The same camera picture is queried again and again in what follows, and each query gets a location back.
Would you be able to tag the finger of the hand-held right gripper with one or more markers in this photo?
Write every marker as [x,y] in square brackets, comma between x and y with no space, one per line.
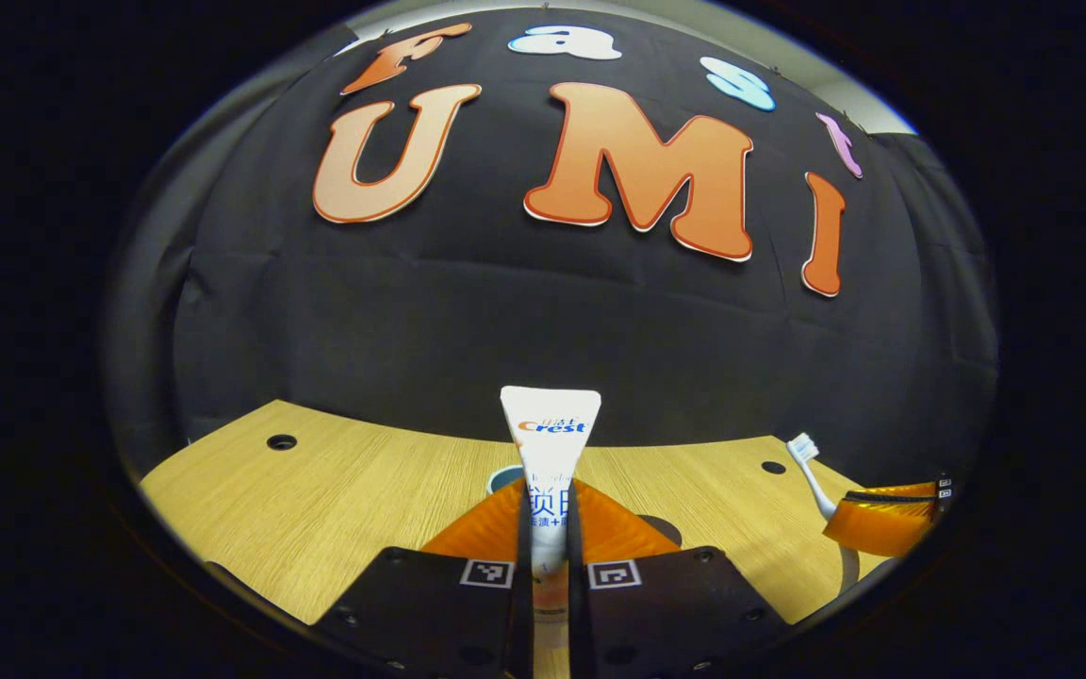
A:
[882,523]

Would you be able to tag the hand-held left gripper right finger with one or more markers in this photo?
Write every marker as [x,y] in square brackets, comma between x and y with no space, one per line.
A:
[666,613]

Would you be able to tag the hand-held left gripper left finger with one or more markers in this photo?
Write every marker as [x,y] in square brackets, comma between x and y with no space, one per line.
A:
[430,613]

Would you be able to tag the dark brown round coaster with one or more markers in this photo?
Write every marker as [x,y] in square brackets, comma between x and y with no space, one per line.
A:
[664,528]

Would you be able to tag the white toothbrush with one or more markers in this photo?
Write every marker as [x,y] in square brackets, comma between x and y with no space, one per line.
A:
[812,476]

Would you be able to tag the white toothpaste tube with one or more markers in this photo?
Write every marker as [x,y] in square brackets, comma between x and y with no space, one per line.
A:
[548,471]

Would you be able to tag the black backdrop cloth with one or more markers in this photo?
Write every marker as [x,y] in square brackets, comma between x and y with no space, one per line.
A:
[505,321]

